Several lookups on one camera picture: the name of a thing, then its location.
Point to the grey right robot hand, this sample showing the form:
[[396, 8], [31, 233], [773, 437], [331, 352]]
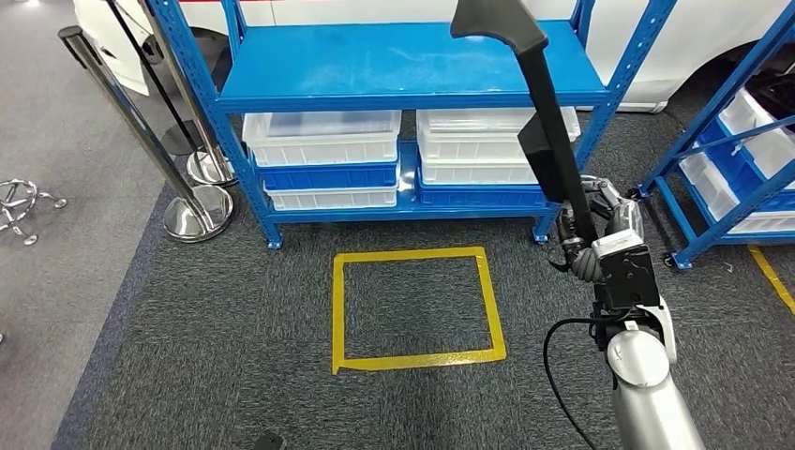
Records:
[[626, 217]]

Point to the long black plastic trim part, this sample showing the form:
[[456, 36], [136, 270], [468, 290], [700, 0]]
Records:
[[553, 149]]

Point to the blue metal shelf rack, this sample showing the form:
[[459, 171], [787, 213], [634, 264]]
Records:
[[733, 218], [404, 62]]

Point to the black curved parts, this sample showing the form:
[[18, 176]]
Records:
[[776, 93]]

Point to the white car with red stripe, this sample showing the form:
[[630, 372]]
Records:
[[714, 18]]

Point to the chrome chair base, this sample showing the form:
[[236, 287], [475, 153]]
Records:
[[59, 202]]

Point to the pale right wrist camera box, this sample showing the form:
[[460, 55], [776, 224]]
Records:
[[627, 276]]

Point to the black stanchion post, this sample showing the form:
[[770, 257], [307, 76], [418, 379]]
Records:
[[180, 140]]

